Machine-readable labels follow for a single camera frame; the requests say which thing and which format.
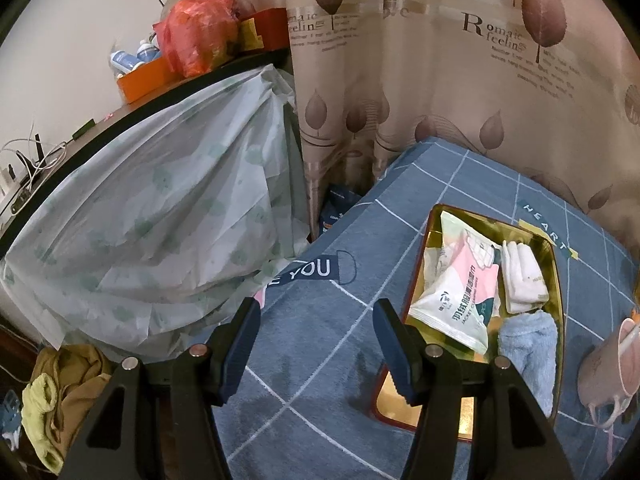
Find blue package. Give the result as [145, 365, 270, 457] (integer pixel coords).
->
[320, 185, 368, 236]

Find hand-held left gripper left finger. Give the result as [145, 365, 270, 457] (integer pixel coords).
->
[59, 297, 262, 480]

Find white sock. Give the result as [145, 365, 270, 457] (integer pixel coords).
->
[500, 240, 549, 315]

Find beige leaf print curtain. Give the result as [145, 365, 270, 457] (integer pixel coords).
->
[170, 0, 640, 241]

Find floral print packet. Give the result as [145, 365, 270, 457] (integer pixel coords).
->
[425, 210, 503, 271]

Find orange red plastic bag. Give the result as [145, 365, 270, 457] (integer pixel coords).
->
[152, 0, 241, 79]

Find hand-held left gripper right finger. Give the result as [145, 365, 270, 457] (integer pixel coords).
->
[372, 298, 576, 480]

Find blue checked tablecloth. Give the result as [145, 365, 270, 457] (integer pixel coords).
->
[210, 136, 640, 480]

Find pink mug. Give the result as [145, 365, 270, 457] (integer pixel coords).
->
[577, 317, 640, 431]

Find red yellow box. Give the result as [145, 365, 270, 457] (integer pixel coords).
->
[237, 7, 291, 56]

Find yellow green cloth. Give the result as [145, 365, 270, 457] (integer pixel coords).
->
[21, 374, 68, 476]

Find orange box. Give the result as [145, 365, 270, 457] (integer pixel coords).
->
[116, 55, 176, 106]

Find white spoon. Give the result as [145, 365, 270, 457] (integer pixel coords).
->
[620, 322, 640, 356]

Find light blue towel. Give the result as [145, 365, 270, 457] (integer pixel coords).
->
[497, 310, 558, 418]

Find red box with gold inside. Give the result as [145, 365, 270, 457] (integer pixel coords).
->
[370, 203, 566, 436]

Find pale printed plastic cover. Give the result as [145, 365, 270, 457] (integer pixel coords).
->
[0, 63, 313, 361]

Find white pink wipe packet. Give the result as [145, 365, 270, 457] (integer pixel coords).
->
[407, 245, 501, 356]

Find brown clothes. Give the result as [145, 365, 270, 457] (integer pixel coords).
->
[32, 345, 116, 461]

